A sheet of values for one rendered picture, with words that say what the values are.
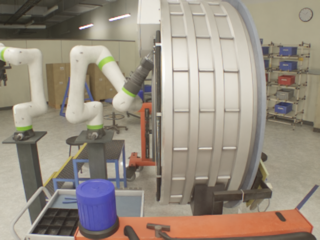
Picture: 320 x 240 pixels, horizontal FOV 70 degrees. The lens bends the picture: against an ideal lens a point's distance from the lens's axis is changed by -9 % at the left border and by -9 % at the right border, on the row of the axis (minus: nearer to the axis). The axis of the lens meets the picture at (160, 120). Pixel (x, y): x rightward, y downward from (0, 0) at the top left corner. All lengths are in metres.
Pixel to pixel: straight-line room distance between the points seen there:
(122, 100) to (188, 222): 0.80
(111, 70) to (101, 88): 7.14
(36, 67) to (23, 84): 6.99
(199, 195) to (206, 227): 0.55
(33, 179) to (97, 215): 1.42
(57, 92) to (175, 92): 7.16
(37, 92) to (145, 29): 1.06
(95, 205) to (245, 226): 0.46
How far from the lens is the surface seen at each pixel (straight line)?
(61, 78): 8.16
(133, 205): 1.49
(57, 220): 1.44
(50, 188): 2.77
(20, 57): 1.95
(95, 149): 1.88
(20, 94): 9.04
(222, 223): 0.85
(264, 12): 7.15
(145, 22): 1.34
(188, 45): 1.19
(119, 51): 10.42
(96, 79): 8.65
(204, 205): 1.40
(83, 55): 1.59
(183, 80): 1.13
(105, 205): 0.73
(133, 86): 1.37
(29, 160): 2.06
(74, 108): 1.70
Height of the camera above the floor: 1.47
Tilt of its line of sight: 14 degrees down
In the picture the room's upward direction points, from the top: straight up
